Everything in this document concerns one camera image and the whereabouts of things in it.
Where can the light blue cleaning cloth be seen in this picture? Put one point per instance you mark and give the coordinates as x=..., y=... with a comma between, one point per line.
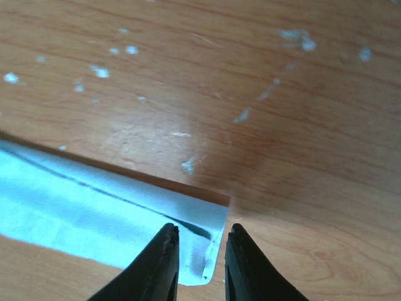
x=91, y=213

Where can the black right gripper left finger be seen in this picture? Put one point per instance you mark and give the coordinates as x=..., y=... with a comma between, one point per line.
x=153, y=275

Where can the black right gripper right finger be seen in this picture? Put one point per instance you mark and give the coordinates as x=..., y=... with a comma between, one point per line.
x=249, y=275

